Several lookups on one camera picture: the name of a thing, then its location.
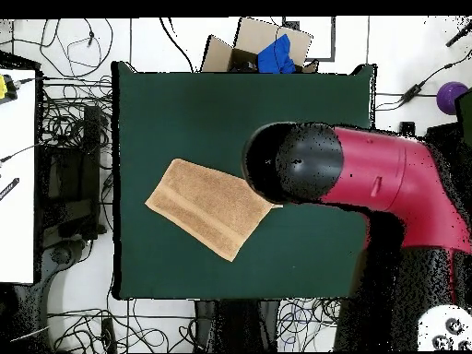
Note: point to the white table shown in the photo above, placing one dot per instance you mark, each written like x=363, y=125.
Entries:
x=16, y=184

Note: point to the black upright post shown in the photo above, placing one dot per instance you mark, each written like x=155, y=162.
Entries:
x=406, y=127

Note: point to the purple ball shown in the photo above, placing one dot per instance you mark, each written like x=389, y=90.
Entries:
x=448, y=97

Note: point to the dark green draped cloth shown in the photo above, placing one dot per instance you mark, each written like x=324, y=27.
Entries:
x=466, y=118

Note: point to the black bar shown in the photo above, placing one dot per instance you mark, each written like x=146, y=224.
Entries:
x=9, y=188

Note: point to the orange terry towel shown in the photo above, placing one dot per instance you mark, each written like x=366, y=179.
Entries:
x=210, y=206

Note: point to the black rod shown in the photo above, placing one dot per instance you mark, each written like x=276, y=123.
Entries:
x=459, y=35

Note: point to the brown cardboard box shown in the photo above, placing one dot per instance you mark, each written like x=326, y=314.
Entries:
x=254, y=37

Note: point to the black power strip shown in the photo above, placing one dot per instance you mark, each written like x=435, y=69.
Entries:
x=108, y=335

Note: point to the black power adapter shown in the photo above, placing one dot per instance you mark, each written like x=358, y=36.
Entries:
x=411, y=94

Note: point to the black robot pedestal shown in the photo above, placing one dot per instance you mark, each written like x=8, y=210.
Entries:
x=236, y=324

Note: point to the black equipment stand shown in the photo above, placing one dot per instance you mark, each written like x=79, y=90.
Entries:
x=90, y=166

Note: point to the black floor frame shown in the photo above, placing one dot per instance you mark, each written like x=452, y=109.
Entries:
x=333, y=40

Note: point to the yellow black tool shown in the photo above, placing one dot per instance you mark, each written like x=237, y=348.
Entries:
x=5, y=88

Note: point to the dark green table cloth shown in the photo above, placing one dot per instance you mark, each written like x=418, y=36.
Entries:
x=239, y=110

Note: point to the blue cloth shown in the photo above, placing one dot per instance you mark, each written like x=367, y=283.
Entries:
x=274, y=57

